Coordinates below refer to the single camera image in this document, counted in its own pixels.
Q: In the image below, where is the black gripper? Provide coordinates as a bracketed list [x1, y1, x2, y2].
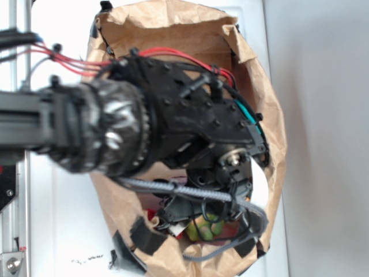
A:
[155, 141, 269, 245]

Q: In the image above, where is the green plush frog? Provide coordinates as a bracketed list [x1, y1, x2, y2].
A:
[185, 215, 224, 242]

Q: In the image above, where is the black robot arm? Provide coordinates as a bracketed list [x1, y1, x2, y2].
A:
[1, 52, 269, 243]

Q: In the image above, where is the pink plush bunny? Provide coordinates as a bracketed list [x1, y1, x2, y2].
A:
[210, 222, 239, 245]

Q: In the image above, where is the red crumpled paper ball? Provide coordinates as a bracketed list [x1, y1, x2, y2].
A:
[146, 209, 183, 240]

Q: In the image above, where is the brown paper bag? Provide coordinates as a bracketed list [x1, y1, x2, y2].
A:
[87, 1, 287, 276]

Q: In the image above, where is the red wire bundle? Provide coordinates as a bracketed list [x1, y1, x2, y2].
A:
[17, 40, 236, 87]

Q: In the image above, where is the aluminium frame rail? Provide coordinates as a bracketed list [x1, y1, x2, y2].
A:
[1, 1, 31, 276]

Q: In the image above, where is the silver corner bracket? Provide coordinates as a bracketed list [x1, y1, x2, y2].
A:
[1, 251, 24, 277]

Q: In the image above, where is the black metal bracket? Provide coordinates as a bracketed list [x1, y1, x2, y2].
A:
[0, 165, 18, 212]

